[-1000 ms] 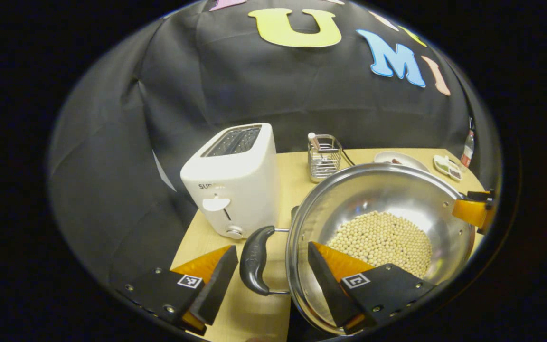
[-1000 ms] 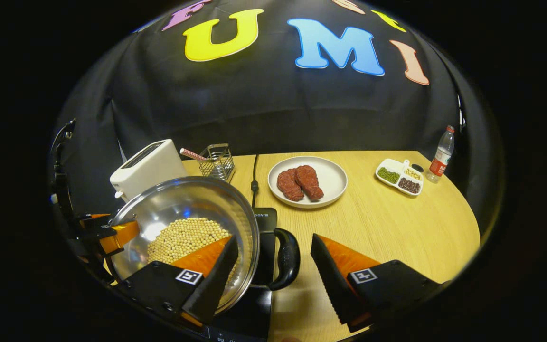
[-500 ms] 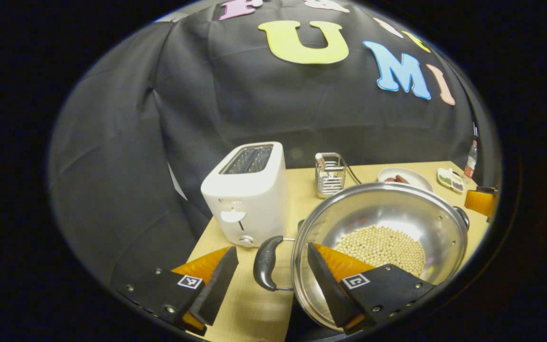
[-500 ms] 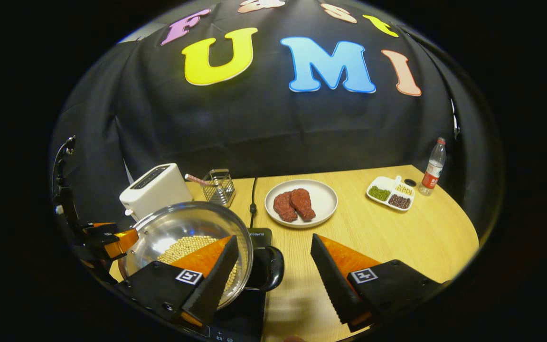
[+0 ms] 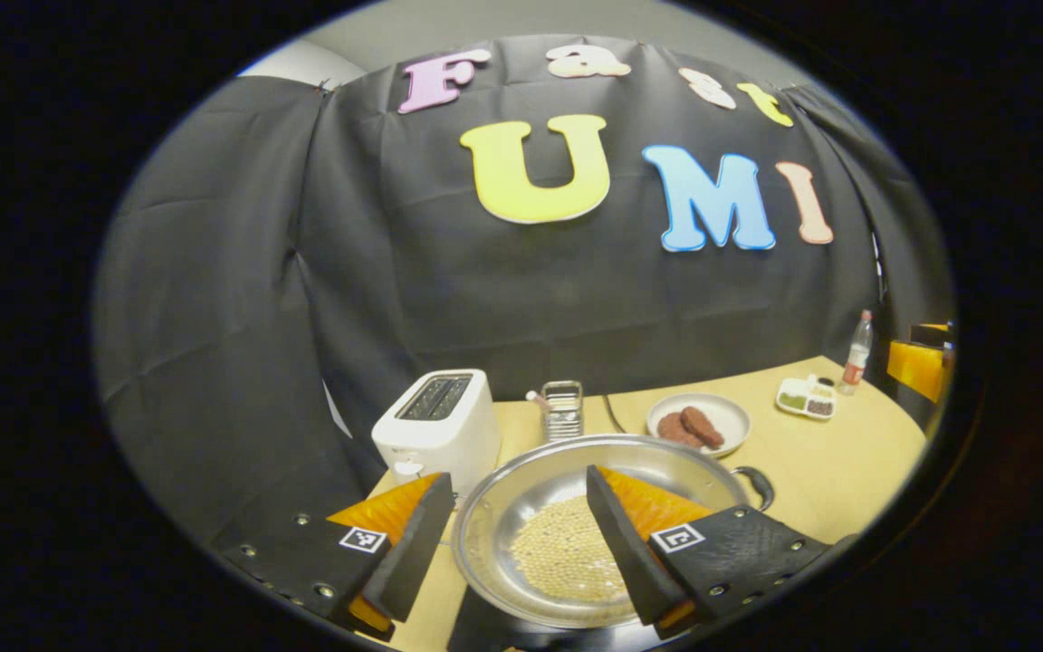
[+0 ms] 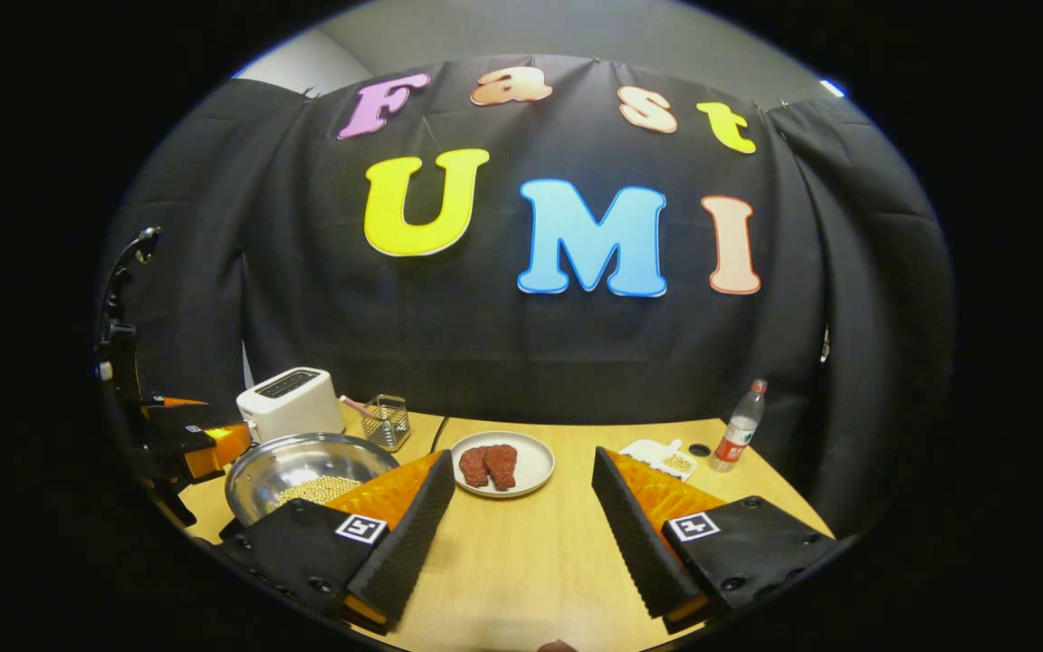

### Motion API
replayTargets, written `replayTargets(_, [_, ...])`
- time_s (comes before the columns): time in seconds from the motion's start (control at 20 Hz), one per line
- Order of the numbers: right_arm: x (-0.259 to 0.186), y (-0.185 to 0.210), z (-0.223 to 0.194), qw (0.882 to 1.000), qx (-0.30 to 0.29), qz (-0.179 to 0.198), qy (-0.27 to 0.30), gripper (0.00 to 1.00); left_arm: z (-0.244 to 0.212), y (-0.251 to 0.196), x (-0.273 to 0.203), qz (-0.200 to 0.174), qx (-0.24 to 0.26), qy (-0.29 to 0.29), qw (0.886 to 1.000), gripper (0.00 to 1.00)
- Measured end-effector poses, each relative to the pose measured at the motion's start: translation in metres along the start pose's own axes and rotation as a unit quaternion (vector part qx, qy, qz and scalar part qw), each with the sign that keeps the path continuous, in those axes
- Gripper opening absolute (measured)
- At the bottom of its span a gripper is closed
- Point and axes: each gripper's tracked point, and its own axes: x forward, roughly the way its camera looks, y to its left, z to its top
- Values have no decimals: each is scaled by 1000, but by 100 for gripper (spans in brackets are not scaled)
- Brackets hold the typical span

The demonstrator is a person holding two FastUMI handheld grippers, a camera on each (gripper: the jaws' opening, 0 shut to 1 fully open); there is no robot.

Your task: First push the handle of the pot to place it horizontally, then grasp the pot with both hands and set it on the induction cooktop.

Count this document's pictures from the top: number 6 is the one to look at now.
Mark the white toaster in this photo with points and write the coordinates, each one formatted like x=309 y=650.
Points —
x=291 y=407

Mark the pink striped stick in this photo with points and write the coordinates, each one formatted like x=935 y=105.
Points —
x=354 y=405

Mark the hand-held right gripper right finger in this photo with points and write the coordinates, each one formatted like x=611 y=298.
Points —
x=635 y=543

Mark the white round plate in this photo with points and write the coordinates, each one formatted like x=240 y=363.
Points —
x=535 y=462

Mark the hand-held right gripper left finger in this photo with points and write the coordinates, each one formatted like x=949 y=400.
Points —
x=413 y=543

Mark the black backdrop cloth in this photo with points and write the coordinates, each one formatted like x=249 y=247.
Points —
x=485 y=344

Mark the stainless steel pot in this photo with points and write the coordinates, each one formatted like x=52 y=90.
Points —
x=304 y=462

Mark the clear plastic water bottle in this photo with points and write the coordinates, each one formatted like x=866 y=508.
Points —
x=737 y=435

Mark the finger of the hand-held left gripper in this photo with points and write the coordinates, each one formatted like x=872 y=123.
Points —
x=173 y=409
x=214 y=450

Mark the red meat patty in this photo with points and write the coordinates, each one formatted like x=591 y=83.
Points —
x=473 y=466
x=503 y=466

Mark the white divided bean dish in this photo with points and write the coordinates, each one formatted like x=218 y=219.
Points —
x=666 y=458

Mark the pile of soybeans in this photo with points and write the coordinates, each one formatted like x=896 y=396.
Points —
x=318 y=491

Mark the small ceiling light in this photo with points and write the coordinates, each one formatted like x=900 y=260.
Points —
x=832 y=88

